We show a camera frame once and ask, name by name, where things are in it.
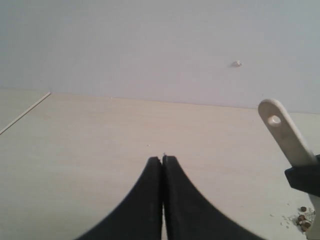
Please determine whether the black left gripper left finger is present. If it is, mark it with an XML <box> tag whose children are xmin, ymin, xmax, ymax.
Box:
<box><xmin>78</xmin><ymin>157</ymin><xmax>163</xmax><ymax>240</ymax></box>

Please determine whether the beans and rice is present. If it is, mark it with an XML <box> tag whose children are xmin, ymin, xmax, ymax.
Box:
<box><xmin>279</xmin><ymin>205</ymin><xmax>316</xmax><ymax>235</ymax></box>

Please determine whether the white wall hook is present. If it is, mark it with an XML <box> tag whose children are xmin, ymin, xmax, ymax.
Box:
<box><xmin>230</xmin><ymin>60</ymin><xmax>243</xmax><ymax>68</ymax></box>

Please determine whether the white paint brush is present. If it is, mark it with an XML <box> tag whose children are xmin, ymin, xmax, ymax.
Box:
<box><xmin>258</xmin><ymin>99</ymin><xmax>320</xmax><ymax>240</ymax></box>

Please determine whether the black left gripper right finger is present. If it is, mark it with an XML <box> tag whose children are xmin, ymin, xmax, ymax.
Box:
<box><xmin>162</xmin><ymin>155</ymin><xmax>262</xmax><ymax>240</ymax></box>

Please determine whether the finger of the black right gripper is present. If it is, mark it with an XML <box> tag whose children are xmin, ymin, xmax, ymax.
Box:
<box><xmin>284</xmin><ymin>154</ymin><xmax>320</xmax><ymax>197</ymax></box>

